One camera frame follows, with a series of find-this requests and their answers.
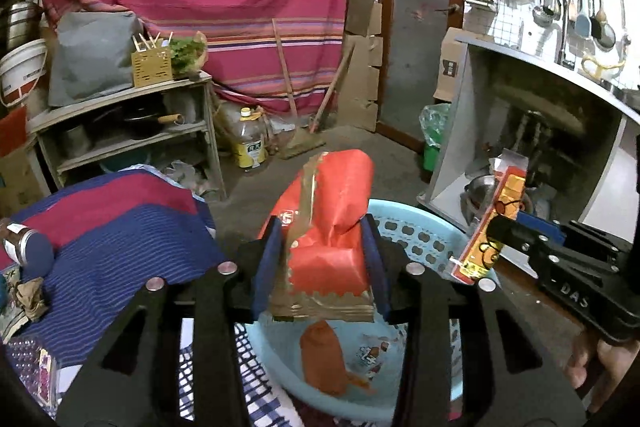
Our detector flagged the white printed wrapper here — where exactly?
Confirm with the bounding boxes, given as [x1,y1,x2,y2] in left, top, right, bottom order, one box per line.
[350,334,396,378]

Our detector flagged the red-brown wooden stick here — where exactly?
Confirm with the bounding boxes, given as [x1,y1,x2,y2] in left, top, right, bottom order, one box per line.
[307,42,356,135]

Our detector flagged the grey-blue spatula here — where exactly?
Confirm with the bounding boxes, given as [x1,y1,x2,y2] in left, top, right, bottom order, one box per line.
[574,0,593,38]

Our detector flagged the brown framed door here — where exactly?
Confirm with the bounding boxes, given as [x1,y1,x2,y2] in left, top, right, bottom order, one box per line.
[377,0,468,152]

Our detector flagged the orange crumpled wrapper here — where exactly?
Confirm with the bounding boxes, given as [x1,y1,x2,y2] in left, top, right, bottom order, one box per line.
[300,321,376,398]

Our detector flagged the large metal pot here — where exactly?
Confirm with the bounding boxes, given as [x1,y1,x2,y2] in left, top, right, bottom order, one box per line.
[5,2,46,52]

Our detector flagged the small metal pot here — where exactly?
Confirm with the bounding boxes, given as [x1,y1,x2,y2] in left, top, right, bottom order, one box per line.
[60,124,91,158]

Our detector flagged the red and yellow long box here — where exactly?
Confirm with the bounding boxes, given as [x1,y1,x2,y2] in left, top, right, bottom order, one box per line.
[450,149,530,285]

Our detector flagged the light blue plastic basket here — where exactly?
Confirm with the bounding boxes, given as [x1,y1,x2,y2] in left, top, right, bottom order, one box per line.
[245,199,501,420]

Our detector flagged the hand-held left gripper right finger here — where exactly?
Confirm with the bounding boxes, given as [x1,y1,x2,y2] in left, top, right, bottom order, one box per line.
[360,214,586,427]

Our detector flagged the printed cardboard box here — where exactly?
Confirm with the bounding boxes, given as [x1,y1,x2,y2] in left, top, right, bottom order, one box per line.
[0,147,51,208]

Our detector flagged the red and gold paper packet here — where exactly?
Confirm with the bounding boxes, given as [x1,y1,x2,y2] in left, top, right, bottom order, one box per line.
[257,149,376,323]

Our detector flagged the green bin with plastic bag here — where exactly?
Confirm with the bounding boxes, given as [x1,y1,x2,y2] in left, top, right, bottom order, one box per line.
[419,103,453,172]

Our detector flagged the person's right hand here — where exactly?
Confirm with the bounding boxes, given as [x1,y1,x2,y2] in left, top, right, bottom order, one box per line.
[565,329,640,413]

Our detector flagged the clear jar with grey lid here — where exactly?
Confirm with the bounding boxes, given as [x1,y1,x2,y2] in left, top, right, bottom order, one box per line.
[0,219,55,280]

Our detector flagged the cardboard sheets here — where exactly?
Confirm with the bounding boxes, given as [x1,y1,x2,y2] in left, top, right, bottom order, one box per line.
[345,0,383,132]

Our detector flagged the green leafy vegetable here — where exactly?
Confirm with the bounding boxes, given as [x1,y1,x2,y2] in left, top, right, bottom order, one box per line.
[170,32,208,75]

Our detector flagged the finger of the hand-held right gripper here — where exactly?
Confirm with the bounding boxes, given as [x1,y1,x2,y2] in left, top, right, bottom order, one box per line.
[487,216,621,280]
[517,213,621,248]

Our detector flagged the grey fabric bag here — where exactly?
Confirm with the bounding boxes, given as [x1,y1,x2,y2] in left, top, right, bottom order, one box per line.
[47,11,146,108]

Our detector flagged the blue and red striped blanket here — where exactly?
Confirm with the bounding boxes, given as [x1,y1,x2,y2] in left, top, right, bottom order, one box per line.
[0,169,226,368]

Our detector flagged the metal ladle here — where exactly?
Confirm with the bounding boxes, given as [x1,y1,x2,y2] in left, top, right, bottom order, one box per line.
[532,0,566,26]

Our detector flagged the tall cardboard box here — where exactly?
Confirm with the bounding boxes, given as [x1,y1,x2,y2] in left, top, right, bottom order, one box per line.
[432,27,493,102]

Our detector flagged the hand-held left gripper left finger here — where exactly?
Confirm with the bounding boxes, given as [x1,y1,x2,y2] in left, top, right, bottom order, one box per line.
[56,217,296,427]

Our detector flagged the wooden chopstick holder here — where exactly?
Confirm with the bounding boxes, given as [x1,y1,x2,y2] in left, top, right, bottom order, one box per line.
[131,32,175,88]

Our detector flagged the metal bowl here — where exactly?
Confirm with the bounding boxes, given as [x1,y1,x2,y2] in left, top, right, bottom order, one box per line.
[462,174,501,212]

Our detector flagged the black wok with wooden handle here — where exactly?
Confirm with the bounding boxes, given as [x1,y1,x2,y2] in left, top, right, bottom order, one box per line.
[122,107,186,130]

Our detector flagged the white plastic bucket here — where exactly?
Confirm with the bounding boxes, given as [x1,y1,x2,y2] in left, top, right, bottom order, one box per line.
[0,39,51,108]

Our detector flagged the grey open cabinet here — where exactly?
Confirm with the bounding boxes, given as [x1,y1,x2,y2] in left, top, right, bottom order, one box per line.
[417,36,640,258]

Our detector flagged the oil bottle with yellow cap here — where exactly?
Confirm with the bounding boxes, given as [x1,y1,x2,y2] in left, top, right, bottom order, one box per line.
[231,107,268,172]

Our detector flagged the grey wooden shelf unit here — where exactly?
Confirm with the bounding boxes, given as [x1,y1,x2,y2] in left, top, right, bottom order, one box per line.
[27,72,228,202]

